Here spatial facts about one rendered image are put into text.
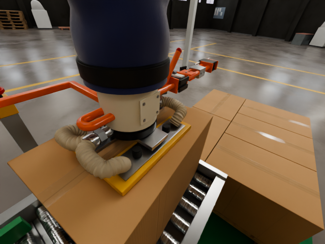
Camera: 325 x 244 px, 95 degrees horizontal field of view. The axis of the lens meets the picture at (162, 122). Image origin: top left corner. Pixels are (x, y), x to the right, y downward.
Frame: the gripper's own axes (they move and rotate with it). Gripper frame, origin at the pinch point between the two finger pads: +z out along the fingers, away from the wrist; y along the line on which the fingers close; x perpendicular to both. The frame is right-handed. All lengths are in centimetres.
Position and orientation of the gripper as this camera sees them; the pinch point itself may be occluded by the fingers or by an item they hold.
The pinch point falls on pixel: (175, 80)
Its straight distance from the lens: 65.6
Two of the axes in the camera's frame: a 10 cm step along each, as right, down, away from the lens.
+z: 8.0, 3.8, -4.7
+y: -0.4, 8.1, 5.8
